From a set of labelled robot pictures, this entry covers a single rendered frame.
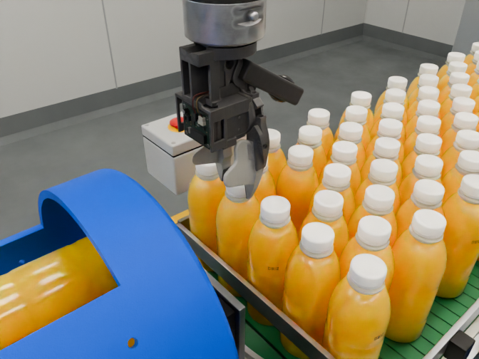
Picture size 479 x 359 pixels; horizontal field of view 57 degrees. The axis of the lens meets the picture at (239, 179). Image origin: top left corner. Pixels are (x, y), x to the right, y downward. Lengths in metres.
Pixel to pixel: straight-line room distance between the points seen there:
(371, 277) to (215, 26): 0.31
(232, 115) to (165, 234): 0.20
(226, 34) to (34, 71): 2.90
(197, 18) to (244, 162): 0.19
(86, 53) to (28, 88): 0.46
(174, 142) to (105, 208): 0.37
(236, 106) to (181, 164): 0.26
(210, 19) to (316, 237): 0.27
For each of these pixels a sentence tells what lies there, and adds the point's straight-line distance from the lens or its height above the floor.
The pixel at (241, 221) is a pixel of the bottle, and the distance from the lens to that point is 0.62.
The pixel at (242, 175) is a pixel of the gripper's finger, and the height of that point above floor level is 1.14.
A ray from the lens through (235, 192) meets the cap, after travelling 0.61.
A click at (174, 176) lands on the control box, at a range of 0.75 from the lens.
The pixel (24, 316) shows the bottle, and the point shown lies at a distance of 0.45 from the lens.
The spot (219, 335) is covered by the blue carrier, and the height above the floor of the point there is 1.16.
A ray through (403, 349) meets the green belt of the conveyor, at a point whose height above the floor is 0.90.
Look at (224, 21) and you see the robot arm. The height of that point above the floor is 1.34.
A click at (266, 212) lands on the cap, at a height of 1.10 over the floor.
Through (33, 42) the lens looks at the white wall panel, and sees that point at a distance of 3.28.
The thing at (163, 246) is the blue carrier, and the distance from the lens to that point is 0.35.
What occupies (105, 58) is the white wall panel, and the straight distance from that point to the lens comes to 3.47.
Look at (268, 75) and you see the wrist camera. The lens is 0.54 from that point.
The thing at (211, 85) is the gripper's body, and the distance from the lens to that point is 0.50.
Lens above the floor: 1.45
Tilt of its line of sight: 34 degrees down
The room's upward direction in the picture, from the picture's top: straight up
